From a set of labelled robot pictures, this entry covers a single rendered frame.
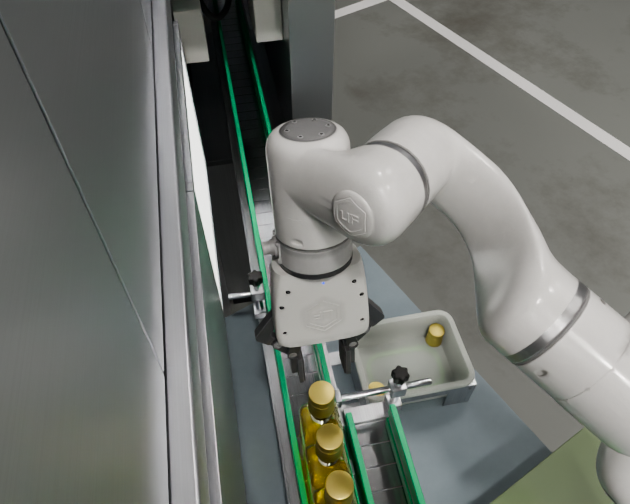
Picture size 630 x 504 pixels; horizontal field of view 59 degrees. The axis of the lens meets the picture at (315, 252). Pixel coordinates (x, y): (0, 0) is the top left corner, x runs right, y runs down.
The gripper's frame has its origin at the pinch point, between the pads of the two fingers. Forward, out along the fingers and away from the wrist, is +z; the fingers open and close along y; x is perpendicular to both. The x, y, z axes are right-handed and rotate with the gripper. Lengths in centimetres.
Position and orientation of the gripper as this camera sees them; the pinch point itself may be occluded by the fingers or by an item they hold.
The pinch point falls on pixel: (322, 358)
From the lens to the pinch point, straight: 66.5
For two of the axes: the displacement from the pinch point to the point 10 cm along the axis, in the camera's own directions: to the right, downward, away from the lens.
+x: -1.9, -5.8, 7.9
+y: 9.8, -1.6, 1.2
